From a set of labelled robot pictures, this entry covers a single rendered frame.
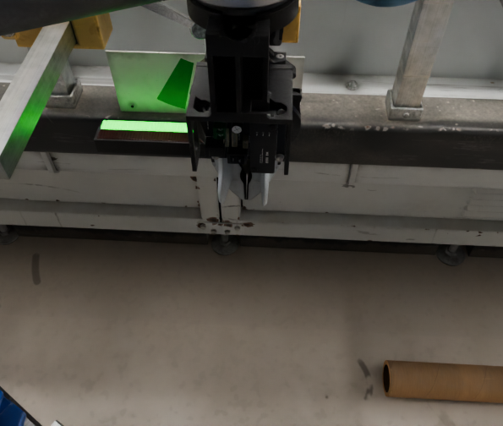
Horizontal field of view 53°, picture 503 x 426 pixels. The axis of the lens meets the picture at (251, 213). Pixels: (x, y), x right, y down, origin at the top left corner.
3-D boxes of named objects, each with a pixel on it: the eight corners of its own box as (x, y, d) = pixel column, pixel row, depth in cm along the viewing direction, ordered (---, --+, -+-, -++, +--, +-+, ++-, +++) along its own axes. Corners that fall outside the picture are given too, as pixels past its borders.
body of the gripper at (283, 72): (188, 177, 38) (168, 29, 28) (202, 105, 43) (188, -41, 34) (292, 182, 37) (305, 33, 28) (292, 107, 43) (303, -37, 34)
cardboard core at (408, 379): (532, 396, 110) (391, 389, 111) (516, 409, 116) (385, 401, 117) (522, 361, 115) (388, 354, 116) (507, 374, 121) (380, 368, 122)
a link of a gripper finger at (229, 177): (209, 234, 46) (200, 161, 39) (215, 187, 50) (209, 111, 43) (243, 236, 46) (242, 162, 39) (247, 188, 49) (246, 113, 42)
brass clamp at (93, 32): (103, 52, 66) (94, 16, 62) (1, 49, 66) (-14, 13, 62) (114, 26, 69) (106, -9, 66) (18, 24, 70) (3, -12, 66)
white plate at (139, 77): (298, 118, 73) (304, 58, 65) (120, 112, 74) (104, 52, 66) (298, 116, 73) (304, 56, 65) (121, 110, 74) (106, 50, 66)
